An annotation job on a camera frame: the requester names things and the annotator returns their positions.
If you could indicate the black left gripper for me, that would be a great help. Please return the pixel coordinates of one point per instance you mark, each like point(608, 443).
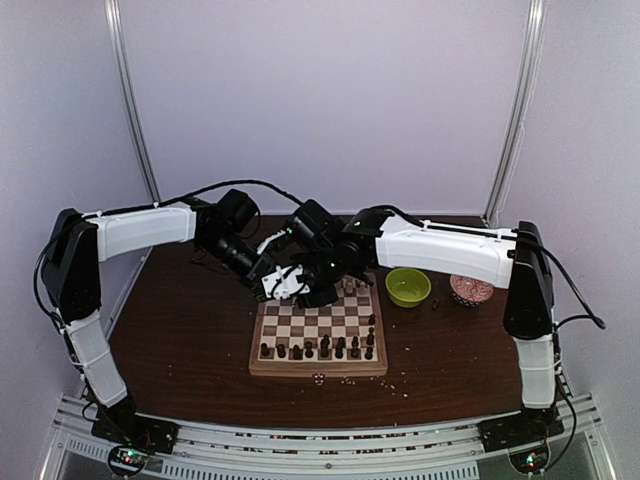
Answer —
point(253, 275)

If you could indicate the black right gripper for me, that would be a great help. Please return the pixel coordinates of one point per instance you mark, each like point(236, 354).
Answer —
point(327, 297)

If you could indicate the dark king chess piece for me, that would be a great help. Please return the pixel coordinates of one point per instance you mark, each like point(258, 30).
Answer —
point(339, 348)

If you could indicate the dark knight chess piece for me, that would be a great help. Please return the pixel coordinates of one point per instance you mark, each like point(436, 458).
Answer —
point(355, 350)

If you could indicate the dark queen chess piece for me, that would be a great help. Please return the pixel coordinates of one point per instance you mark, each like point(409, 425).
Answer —
point(325, 348)

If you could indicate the dark rook chess piece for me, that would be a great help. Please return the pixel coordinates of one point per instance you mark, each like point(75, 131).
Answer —
point(281, 351)

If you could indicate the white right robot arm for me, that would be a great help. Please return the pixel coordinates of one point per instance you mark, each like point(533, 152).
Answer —
point(384, 236)

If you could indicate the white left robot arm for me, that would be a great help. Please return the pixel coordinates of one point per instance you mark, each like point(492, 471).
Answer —
point(70, 273)

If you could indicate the row of white chess pieces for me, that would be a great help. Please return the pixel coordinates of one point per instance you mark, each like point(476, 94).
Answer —
point(350, 287)

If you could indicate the wooden chess board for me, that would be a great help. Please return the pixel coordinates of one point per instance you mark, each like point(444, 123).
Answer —
point(282, 322)

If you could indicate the lime green bowl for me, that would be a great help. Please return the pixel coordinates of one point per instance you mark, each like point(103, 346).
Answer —
point(407, 288)

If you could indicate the red patterned bowl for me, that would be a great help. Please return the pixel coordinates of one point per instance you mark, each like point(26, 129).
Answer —
point(470, 292)

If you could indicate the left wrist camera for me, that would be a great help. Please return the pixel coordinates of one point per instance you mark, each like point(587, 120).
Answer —
point(268, 250)

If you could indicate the aluminium front frame rail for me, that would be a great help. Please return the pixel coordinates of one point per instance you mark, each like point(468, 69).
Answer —
point(444, 450)

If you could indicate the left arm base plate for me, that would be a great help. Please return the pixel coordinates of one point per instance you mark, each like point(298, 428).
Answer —
point(151, 435)

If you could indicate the left aluminium corner post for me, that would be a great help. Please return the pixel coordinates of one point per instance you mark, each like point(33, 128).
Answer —
point(132, 113)

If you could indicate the aluminium corner post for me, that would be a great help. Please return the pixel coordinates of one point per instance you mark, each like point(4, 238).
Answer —
point(524, 92)
point(132, 113)

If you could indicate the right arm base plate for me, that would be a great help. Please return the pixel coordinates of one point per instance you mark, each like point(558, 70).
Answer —
point(518, 430)

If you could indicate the right aluminium corner post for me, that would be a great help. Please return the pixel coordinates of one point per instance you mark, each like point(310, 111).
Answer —
point(524, 92)

